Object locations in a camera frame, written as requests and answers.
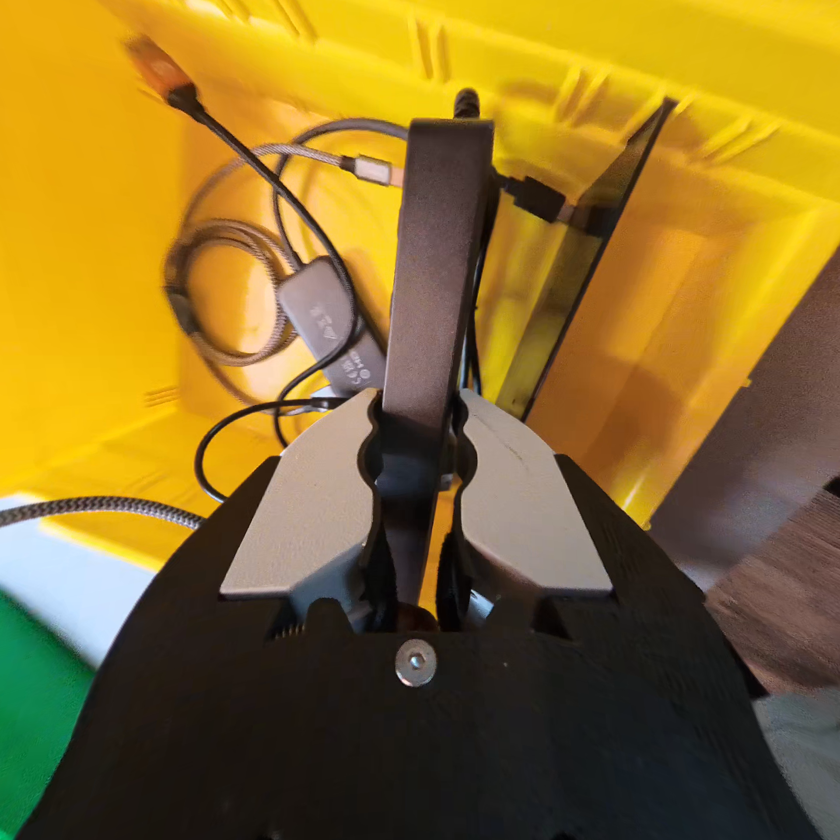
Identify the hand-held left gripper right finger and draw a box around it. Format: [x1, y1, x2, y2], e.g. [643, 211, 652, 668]
[434, 388, 614, 632]

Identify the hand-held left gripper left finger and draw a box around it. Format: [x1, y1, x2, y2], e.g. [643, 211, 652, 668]
[218, 388, 401, 631]

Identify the dark braided hub cable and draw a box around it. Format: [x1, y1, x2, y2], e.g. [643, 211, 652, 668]
[0, 495, 207, 532]

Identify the yellow plastic bin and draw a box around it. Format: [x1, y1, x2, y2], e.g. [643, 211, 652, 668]
[0, 0, 840, 572]

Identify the slim grey usb hub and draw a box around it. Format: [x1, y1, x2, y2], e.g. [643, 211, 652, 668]
[276, 256, 389, 398]

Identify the smoked dark divider panel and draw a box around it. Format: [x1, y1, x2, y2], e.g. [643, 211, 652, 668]
[493, 97, 678, 422]

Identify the green plastic box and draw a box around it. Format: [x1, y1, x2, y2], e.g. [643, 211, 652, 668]
[0, 587, 96, 840]

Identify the black usb plug cable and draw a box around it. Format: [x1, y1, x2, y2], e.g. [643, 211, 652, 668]
[462, 172, 577, 395]

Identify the grey braided cable silver plug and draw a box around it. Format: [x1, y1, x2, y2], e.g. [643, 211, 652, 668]
[163, 143, 406, 406]

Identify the dark grey smooth cable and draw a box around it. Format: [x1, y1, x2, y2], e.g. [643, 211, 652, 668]
[272, 118, 411, 263]

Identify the thin black cable orange plug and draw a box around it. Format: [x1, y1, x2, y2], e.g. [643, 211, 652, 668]
[123, 34, 362, 503]

